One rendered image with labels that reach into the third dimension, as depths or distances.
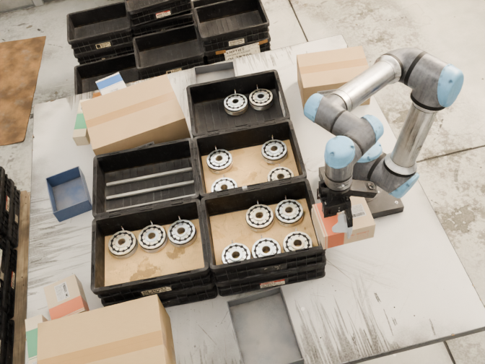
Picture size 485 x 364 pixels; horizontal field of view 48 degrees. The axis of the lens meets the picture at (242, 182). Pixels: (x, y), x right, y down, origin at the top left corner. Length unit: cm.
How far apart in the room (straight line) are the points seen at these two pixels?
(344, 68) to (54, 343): 160
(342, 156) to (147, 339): 86
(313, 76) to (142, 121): 77
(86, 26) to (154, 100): 156
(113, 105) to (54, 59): 196
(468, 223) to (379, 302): 119
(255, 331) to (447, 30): 279
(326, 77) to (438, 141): 115
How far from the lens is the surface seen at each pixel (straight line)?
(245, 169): 214
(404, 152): 190
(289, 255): 180
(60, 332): 190
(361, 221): 165
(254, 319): 196
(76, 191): 244
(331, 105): 150
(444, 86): 172
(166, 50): 346
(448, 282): 207
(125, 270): 200
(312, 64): 249
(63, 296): 210
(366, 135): 145
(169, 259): 197
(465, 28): 416
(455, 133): 344
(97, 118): 240
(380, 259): 207
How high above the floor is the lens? 251
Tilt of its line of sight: 53 degrees down
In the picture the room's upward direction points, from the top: 10 degrees counter-clockwise
